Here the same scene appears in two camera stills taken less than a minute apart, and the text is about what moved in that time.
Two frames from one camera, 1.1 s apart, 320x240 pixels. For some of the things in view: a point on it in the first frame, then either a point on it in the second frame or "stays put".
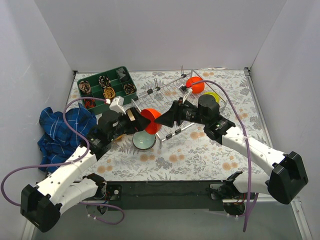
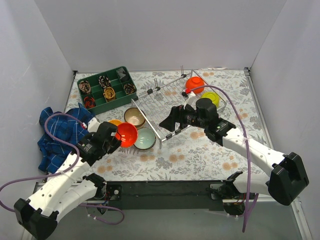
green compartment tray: (108, 85) stays put
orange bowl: (197, 88) stays put
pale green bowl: (142, 140) stays put
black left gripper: (136, 118) -> (113, 140)
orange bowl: (152, 128) -> (127, 133)
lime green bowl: (215, 95) stays put
